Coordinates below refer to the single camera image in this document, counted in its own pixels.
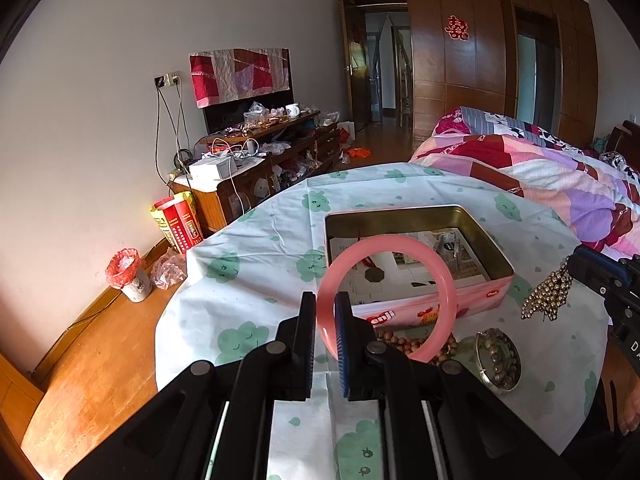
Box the person's foot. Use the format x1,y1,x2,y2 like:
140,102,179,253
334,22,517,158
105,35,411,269
620,385,640,436

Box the clear plastic bag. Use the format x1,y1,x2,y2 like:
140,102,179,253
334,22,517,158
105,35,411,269
150,252,188,290

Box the wooden television cabinet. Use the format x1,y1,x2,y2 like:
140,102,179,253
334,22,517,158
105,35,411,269
170,110,341,238

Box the red paper wall decoration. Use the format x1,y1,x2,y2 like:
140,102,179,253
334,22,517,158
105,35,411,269
445,15,471,41

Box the patchwork bed quilt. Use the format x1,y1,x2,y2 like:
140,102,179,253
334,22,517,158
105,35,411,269
410,106,640,261

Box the white cardboard box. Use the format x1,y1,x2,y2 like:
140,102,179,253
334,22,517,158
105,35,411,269
189,156,237,183

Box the clear snack bag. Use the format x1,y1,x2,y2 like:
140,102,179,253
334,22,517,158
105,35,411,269
243,102,268,131

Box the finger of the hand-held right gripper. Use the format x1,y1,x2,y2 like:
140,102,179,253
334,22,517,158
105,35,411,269
568,257,627,297
574,244,640,286

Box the wooden wardrobe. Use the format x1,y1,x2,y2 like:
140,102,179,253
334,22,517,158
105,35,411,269
405,0,598,148

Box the wooden bed headboard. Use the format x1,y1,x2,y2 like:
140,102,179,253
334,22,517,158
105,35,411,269
607,120,640,161

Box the brown wooden bead bracelet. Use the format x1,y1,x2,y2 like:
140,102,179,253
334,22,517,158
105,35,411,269
374,327,461,366

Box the black television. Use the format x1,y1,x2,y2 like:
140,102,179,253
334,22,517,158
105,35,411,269
202,49,296,133

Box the silver bangle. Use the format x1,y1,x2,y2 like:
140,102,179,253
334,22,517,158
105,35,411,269
474,328,522,392

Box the wooden door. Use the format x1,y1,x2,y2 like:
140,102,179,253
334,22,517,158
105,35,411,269
342,0,373,118

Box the shiny metal bead chain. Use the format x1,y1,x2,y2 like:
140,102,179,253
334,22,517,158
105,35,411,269
521,257,576,322

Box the trash bin with red liner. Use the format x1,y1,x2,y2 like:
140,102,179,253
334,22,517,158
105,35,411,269
105,248,153,303

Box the red patchwork dust cloth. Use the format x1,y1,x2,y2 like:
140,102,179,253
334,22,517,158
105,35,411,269
189,47,291,109

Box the dark bead bracelet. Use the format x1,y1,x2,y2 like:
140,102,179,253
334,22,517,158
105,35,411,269
482,335,518,381

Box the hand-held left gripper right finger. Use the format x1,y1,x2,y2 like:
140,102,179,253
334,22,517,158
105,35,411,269
334,291,581,480

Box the yellow and red bag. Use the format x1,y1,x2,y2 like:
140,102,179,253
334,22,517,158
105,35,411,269
150,191,205,254

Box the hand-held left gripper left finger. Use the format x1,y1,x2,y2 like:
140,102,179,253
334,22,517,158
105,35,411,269
65,291,317,480

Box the pink bangle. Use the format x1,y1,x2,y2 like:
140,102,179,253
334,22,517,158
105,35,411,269
316,236,458,365

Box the pink tin box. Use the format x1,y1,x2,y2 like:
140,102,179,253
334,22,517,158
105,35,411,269
323,204,516,333

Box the white green-print tablecloth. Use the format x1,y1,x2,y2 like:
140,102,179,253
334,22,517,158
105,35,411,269
155,162,613,480

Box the paper cards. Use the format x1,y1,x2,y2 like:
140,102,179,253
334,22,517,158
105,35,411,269
330,230,491,306

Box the black power cable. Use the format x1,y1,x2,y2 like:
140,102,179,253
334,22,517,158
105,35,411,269
155,85,173,186
172,85,193,171

